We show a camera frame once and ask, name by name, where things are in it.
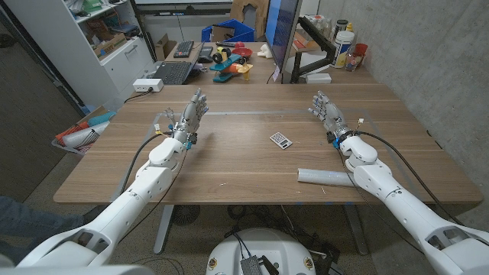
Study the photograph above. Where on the small white calculator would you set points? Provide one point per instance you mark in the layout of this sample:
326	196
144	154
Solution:
281	140

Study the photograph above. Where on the white roll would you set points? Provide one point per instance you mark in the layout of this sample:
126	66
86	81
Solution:
86	135

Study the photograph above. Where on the orange box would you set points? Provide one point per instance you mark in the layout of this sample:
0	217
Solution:
303	42

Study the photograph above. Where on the black computer mouse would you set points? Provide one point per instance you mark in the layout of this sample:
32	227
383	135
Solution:
205	59

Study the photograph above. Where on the red bowl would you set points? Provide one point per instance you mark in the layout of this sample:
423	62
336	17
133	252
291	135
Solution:
242	52

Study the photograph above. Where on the white toy figure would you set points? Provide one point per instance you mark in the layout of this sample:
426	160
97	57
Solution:
264	51

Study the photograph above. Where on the red cup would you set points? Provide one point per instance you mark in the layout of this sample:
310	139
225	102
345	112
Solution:
360	49

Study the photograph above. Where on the white wipes canister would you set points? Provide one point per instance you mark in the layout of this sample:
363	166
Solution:
342	49

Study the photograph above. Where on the clear glass jar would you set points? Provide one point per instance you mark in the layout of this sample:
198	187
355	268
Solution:
352	62

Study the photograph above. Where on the black shoe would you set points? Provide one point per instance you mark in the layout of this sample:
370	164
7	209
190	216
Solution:
93	214

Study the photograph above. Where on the black keyboard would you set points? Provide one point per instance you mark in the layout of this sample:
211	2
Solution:
183	49

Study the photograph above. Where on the wooden office desk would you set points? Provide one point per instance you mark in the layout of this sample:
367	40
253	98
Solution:
260	74

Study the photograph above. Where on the open cardboard box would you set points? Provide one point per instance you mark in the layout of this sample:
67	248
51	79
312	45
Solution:
164	47

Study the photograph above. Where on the plastic wrap roll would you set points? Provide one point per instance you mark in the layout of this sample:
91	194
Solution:
324	177

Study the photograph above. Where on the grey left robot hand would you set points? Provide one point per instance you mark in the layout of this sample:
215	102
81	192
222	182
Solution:
191	118

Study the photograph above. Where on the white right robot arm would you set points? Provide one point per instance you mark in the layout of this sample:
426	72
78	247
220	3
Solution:
412	214

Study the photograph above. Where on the clear plastic floor bin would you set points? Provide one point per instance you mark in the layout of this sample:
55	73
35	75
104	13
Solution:
61	147

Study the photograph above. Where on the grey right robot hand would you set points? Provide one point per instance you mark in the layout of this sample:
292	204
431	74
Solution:
332	116

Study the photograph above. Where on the colourful wooden toy airplane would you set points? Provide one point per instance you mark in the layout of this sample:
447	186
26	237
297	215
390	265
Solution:
229	66

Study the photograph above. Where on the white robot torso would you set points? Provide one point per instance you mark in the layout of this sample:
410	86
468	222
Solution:
263	244

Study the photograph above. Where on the cardboard box with label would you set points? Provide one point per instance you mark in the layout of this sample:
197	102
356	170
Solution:
111	45

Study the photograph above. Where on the person leg in jeans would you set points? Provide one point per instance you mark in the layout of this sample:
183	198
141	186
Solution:
30	217

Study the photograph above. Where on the dark bottle with black lid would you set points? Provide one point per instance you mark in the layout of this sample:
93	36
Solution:
341	27

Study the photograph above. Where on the black flat device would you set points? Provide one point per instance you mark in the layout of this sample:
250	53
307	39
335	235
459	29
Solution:
206	51

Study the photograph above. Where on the white shelf cabinet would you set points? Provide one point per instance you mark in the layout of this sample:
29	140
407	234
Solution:
114	72

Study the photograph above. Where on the teal roll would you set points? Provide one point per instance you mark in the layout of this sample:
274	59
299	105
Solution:
101	118

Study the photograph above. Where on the brown cardboard sheet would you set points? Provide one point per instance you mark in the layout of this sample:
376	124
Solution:
238	9

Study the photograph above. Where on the flat white box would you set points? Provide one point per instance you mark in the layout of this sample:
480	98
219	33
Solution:
318	78

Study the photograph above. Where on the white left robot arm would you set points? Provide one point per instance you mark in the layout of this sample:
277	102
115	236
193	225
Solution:
114	214

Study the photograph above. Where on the orange roll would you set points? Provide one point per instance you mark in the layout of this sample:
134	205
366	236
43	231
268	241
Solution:
70	131

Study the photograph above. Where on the black laptop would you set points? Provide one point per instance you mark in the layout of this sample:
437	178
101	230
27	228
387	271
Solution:
173	72

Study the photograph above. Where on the blue plastic bin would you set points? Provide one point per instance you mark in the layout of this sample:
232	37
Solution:
237	32

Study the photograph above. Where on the black round floor fan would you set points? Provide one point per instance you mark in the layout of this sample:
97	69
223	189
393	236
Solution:
185	214

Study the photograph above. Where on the computer monitor with blue screen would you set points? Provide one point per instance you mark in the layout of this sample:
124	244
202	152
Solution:
280	26

